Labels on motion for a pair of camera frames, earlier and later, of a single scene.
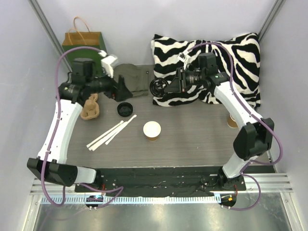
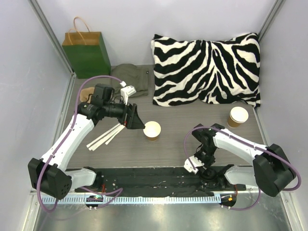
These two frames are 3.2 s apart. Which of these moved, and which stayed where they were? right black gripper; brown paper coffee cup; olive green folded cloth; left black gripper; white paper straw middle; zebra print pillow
Moved: right black gripper; left black gripper
Stayed: zebra print pillow; white paper straw middle; brown paper coffee cup; olive green folded cloth
